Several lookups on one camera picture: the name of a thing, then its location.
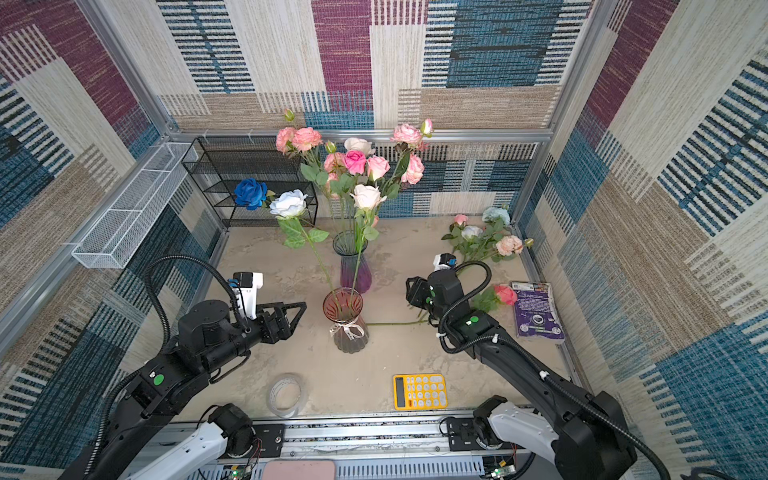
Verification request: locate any purple packet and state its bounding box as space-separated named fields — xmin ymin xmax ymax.
xmin=510 ymin=282 xmax=566 ymax=344

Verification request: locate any cream white rose stem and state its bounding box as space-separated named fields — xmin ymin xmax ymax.
xmin=344 ymin=137 xmax=375 ymax=156

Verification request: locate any yellow calculator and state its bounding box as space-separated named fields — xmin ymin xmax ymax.
xmin=392 ymin=373 xmax=448 ymax=412

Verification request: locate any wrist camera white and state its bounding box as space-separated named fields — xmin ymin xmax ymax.
xmin=433 ymin=253 xmax=457 ymax=271
xmin=228 ymin=272 xmax=264 ymax=320

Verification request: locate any purple blue glass vase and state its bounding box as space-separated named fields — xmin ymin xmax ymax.
xmin=333 ymin=230 xmax=373 ymax=294

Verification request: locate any blue rose stem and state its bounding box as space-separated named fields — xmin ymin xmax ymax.
xmin=234 ymin=178 xmax=277 ymax=211

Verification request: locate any pile of artificial flowers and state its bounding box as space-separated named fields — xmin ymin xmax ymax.
xmin=442 ymin=207 xmax=534 ymax=263

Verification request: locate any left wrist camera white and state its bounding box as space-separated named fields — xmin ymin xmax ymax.
xmin=228 ymin=272 xmax=264 ymax=320

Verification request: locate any dark red glass vase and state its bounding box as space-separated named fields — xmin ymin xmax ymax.
xmin=322 ymin=287 xmax=369 ymax=354

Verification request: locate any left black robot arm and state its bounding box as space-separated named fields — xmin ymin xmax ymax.
xmin=61 ymin=255 xmax=307 ymax=479

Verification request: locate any clear tape roll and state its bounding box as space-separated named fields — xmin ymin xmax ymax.
xmin=267 ymin=373 xmax=308 ymax=418

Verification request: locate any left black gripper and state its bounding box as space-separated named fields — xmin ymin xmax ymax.
xmin=202 ymin=299 xmax=306 ymax=376

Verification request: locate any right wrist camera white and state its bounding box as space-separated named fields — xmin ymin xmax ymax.
xmin=433 ymin=253 xmax=457 ymax=271

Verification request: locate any magenta rose stem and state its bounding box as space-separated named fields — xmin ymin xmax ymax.
xmin=341 ymin=150 xmax=367 ymax=234

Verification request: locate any pink tulip bud stem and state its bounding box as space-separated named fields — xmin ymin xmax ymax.
xmin=367 ymin=156 xmax=390 ymax=181

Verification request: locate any pale cream rose stem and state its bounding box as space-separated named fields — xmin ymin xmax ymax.
xmin=350 ymin=184 xmax=387 ymax=294

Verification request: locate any black wire shelf rack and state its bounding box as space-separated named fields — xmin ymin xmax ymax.
xmin=182 ymin=136 xmax=319 ymax=228

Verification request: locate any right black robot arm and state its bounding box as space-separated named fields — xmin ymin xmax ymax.
xmin=406 ymin=266 xmax=670 ymax=479

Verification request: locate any white mesh wall basket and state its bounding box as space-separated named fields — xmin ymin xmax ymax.
xmin=72 ymin=142 xmax=189 ymax=269

